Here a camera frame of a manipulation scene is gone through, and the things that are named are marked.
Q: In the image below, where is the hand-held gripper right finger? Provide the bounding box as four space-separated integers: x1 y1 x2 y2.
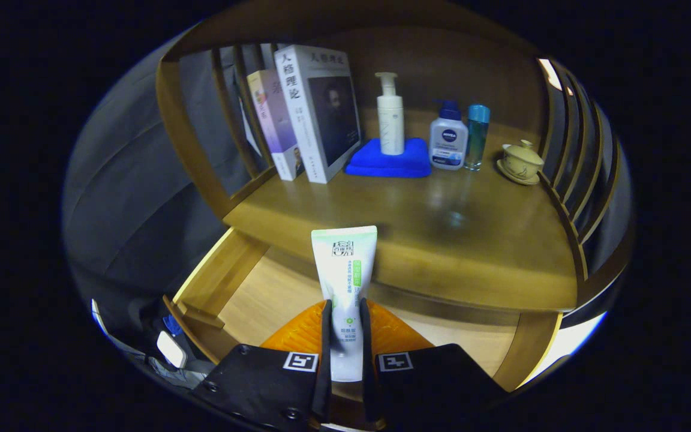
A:
359 298 509 431

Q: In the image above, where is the slim teal bottle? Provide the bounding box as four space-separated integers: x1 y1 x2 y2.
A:
464 104 491 172

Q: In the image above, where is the purple book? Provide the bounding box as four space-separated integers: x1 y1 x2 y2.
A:
247 69 305 182

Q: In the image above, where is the white and green tube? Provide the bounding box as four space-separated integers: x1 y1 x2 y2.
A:
311 226 378 383

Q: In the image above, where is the wooden cabinet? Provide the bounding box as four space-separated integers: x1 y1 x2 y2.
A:
155 3 635 331

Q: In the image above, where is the yellow lidded teacup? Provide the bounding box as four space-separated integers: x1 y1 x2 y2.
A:
496 140 545 186

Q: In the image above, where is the blue folded cloth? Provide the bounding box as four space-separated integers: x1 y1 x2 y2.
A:
345 137 432 179

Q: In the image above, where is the white table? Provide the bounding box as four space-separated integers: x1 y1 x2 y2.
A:
516 311 609 388

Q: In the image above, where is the black backdrop cloth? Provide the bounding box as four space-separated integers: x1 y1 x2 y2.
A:
62 42 277 343

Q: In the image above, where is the white book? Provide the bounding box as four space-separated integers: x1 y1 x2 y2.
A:
274 44 363 184

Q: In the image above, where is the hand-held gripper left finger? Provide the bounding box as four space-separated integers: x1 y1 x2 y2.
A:
193 298 334 432

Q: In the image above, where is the wooden drawer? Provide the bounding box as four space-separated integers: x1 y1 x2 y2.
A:
163 227 563 424

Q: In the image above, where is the wooden countertop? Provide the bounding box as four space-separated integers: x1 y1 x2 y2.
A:
224 108 580 313

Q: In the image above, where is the white pump bottle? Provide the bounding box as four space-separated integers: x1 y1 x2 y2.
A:
374 72 405 156

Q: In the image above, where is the white bottle with blue cap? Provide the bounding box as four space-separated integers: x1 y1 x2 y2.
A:
429 100 469 171

